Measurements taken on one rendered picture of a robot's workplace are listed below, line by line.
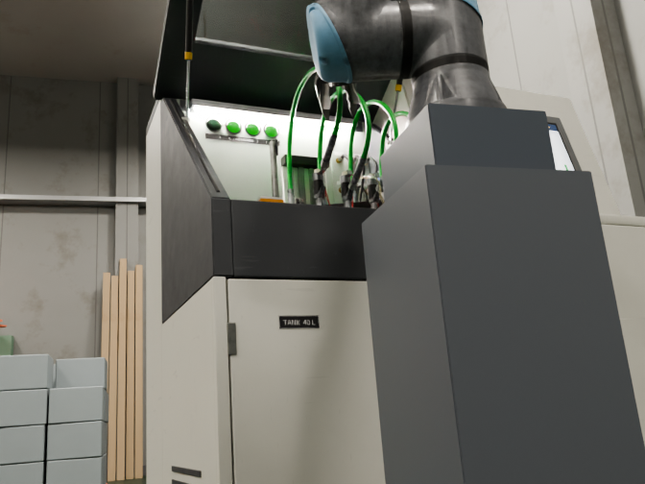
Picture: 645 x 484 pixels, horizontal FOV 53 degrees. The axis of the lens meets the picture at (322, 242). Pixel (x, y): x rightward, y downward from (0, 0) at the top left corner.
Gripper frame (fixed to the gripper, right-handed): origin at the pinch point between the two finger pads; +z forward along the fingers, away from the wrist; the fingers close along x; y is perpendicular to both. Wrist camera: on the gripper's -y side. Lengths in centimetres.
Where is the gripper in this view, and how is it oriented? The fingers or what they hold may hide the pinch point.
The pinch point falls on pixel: (338, 111)
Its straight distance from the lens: 162.1
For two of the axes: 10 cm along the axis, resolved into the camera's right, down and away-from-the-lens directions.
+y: 3.2, 4.4, -8.4
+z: 0.9, 8.6, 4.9
